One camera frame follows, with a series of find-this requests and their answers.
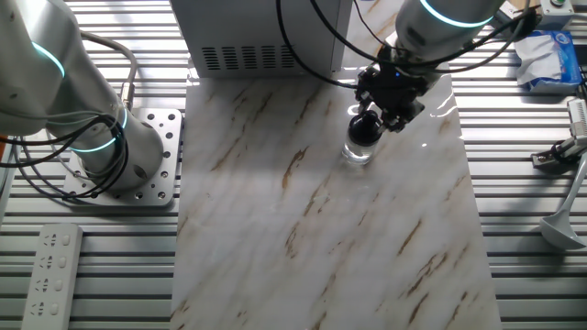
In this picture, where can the silver ribbed depth camera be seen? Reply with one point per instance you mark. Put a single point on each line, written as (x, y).
(579, 117)

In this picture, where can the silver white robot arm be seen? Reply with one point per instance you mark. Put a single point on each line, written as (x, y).
(46, 69)

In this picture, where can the small clear glass jar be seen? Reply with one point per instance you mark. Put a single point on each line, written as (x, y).
(357, 153)

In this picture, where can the silver metal vented box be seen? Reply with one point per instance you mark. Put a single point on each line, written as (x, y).
(238, 23)

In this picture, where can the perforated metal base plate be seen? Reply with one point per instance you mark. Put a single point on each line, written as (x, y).
(165, 137)

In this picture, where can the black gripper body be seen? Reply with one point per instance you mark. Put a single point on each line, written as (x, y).
(396, 89)

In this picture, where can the white power strip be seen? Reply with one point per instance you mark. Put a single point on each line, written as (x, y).
(52, 275)

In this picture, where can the grey plastic ladle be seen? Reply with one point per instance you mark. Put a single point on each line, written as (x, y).
(557, 234)

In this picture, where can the grey push button box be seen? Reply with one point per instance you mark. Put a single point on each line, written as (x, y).
(557, 11)

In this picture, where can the white marble pattern board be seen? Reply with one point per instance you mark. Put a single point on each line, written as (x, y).
(321, 229)

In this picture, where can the blue white tissue pack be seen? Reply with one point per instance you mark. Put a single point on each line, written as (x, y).
(548, 59)

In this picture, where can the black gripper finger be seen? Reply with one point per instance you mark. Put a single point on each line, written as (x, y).
(403, 119)
(363, 91)

